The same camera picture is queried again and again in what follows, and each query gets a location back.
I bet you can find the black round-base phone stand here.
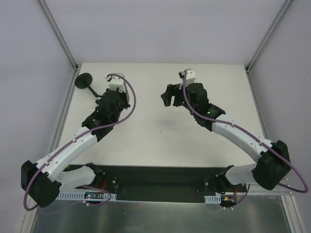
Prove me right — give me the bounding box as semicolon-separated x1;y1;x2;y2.
74;73;103;98

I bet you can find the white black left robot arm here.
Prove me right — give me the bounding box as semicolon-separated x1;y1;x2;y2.
21;87;130;208

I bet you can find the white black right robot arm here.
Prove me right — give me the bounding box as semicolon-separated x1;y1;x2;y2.
161;83;291;194

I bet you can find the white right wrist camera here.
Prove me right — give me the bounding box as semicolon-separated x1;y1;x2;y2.
178;68;196;86

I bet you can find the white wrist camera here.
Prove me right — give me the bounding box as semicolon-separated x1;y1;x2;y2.
178;68;196;86
106;75;127;93

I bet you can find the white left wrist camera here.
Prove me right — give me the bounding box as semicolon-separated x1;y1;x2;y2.
106;75;127;93

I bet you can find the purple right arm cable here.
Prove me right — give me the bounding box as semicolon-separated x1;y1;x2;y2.
182;69;308;194

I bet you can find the white right cable duct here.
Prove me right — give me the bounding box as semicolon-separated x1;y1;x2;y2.
204;195;222;204

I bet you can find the white cable duct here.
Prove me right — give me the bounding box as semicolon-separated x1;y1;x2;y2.
204;195;222;204
56;191;117;201

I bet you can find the white left cable duct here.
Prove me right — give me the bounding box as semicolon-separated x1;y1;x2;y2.
56;191;117;201

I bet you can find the aluminium right frame post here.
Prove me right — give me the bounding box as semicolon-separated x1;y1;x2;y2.
245;0;294;74

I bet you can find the aluminium frame post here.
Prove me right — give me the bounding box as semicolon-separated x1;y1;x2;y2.
245;0;294;74
36;0;79;71

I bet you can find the aluminium left frame post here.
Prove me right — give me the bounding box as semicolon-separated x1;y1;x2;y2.
36;0;79;71

